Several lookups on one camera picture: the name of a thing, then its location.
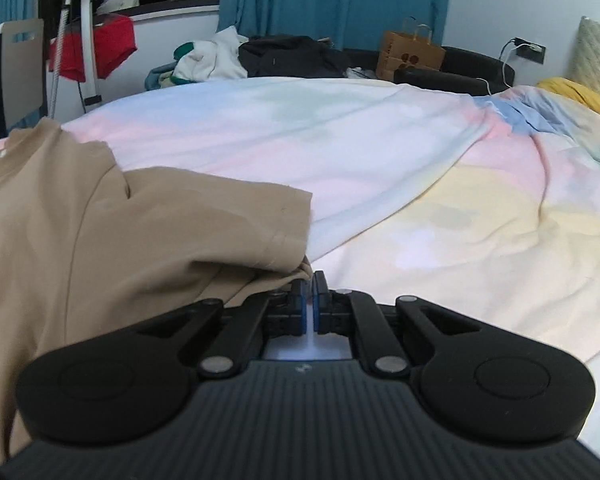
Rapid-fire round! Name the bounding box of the blue curtain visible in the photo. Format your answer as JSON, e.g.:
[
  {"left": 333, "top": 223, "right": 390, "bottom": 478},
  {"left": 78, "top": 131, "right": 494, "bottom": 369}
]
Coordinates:
[
  {"left": 0, "top": 0, "right": 42, "bottom": 144},
  {"left": 217, "top": 0, "right": 453, "bottom": 52}
]

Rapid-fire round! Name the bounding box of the yellow blanket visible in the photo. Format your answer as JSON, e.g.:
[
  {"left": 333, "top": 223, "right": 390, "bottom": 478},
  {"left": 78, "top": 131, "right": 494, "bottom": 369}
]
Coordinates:
[{"left": 536, "top": 77, "right": 600, "bottom": 122}]

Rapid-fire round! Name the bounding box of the white clothes rack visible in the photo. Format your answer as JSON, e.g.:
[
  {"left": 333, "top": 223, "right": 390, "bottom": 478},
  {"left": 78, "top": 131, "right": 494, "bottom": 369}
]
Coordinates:
[{"left": 50, "top": 0, "right": 103, "bottom": 120}]

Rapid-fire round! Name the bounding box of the black sofa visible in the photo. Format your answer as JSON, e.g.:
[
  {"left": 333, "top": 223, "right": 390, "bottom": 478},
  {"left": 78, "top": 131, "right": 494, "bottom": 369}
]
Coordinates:
[{"left": 343, "top": 46, "right": 517, "bottom": 96}]

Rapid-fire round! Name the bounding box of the pastel tie-dye blanket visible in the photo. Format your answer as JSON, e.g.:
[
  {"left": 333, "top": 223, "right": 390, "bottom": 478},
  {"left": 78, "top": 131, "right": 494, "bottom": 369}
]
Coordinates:
[{"left": 0, "top": 76, "right": 600, "bottom": 467}]

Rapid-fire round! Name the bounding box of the red garment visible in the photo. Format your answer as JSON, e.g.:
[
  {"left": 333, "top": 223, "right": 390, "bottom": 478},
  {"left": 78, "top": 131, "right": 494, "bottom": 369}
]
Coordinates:
[{"left": 49, "top": 14, "right": 138, "bottom": 83}]

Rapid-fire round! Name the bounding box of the tan t-shirt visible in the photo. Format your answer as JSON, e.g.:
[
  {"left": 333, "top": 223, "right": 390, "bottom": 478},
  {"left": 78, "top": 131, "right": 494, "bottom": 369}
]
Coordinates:
[{"left": 0, "top": 117, "right": 314, "bottom": 467}]

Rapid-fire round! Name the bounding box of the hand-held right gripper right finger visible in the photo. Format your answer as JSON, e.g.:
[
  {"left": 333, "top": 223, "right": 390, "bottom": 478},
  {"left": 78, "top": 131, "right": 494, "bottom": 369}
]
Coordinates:
[{"left": 312, "top": 271, "right": 482, "bottom": 380}]

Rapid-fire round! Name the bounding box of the black clothing pile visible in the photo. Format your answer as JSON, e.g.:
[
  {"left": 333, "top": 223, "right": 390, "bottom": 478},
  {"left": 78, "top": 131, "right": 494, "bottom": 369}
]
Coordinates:
[{"left": 238, "top": 35, "right": 351, "bottom": 79}]

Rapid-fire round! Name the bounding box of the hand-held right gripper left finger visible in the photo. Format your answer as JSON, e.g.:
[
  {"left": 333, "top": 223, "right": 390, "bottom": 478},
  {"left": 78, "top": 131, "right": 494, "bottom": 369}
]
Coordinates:
[{"left": 139, "top": 280, "right": 312, "bottom": 380}]

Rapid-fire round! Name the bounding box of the white and green garment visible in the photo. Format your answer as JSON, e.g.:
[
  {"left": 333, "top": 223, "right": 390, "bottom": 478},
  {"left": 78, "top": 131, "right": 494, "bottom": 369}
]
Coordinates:
[{"left": 172, "top": 26, "right": 251, "bottom": 84}]

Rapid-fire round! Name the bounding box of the white charger cable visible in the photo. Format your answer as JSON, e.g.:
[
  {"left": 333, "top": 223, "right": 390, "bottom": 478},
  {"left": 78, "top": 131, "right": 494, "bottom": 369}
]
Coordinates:
[{"left": 485, "top": 40, "right": 543, "bottom": 95}]

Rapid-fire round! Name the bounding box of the quilted green pillow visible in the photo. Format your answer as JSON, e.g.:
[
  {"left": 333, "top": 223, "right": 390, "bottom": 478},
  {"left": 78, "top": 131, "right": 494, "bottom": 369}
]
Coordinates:
[{"left": 568, "top": 16, "right": 600, "bottom": 102}]

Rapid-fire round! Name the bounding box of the wall power outlet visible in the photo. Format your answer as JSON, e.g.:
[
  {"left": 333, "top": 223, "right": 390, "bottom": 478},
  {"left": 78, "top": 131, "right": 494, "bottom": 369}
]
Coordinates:
[{"left": 513, "top": 37, "right": 548, "bottom": 66}]

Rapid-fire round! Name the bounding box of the brown paper bag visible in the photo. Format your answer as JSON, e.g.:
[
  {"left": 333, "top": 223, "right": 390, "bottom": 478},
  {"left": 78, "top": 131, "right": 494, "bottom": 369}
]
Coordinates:
[{"left": 377, "top": 17, "right": 447, "bottom": 84}]

